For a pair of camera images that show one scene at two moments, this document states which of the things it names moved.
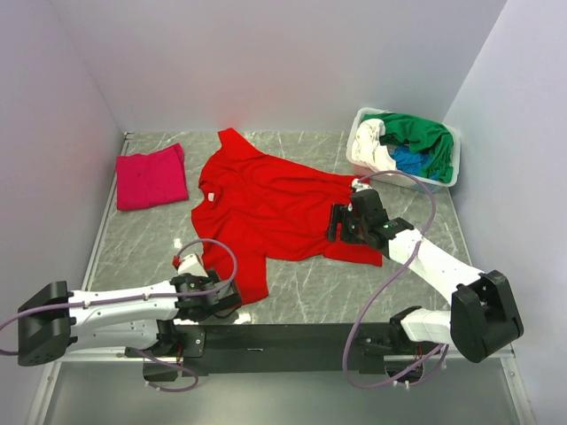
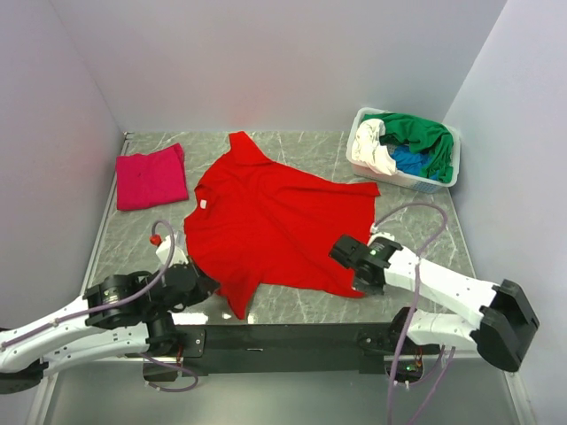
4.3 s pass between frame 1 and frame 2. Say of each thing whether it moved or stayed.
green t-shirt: stayed
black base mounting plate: stayed
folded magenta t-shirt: stayed
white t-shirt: stayed
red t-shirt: moved
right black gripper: moved
